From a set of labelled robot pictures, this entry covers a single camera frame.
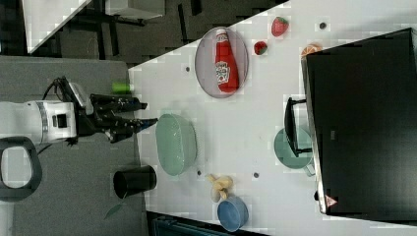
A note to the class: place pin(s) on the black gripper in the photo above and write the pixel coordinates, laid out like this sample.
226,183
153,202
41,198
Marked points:
100,117

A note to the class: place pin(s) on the green plastic strainer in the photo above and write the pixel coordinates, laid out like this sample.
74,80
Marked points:
176,144

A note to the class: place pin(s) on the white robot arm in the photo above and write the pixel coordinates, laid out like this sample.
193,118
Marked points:
26,125

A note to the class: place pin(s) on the green cylinder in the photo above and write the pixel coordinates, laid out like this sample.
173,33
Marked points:
122,88

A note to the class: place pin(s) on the black cylinder cup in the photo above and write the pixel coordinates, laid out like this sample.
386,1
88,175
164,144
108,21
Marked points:
130,182

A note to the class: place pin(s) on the grey round plate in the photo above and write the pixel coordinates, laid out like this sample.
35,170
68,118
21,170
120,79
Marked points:
205,57

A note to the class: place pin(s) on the red ketchup bottle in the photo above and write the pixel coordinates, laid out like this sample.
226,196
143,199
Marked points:
226,70

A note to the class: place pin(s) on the blue bowl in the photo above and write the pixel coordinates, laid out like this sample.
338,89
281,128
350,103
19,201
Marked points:
232,214

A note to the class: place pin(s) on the small red strawberry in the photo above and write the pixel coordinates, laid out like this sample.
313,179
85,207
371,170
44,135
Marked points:
260,47

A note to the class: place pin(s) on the green mug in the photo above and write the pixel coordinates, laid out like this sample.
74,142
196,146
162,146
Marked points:
284,153

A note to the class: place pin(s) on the large red strawberry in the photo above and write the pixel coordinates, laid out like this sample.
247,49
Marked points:
279,26

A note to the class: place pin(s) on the orange slice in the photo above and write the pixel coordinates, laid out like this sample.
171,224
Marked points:
311,48

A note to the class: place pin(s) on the black toaster oven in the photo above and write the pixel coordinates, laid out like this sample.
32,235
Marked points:
362,113

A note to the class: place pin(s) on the grey camera on wrist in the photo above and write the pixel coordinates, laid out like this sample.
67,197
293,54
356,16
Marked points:
82,97

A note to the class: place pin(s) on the black oven door handle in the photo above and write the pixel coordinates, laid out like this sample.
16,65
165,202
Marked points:
290,127

